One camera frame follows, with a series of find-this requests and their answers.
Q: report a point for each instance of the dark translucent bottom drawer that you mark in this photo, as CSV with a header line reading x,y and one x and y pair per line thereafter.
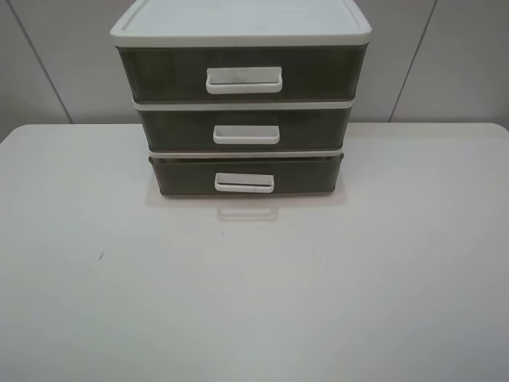
x,y
185,177

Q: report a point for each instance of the dark translucent drawer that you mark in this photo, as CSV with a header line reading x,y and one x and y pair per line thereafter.
x,y
314,73
185,177
245,131

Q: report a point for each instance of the dark translucent middle drawer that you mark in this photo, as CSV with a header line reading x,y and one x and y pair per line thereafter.
x,y
245,131

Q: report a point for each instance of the dark translucent top drawer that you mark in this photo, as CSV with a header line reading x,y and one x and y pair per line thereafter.
x,y
314,73

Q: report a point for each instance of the white plastic drawer cabinet frame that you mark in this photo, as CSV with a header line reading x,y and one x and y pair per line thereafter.
x,y
242,24

